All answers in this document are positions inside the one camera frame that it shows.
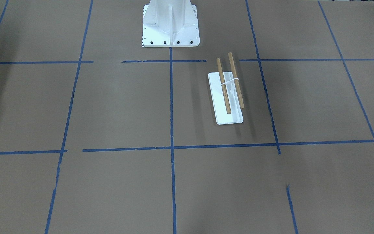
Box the white towel rack base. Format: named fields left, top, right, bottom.
left=208, top=71, right=243, bottom=125

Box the wooden rack rod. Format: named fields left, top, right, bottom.
left=216, top=58, right=231, bottom=114
left=228, top=52, right=245, bottom=109

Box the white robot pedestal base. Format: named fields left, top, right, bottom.
left=142, top=0, right=200, bottom=48

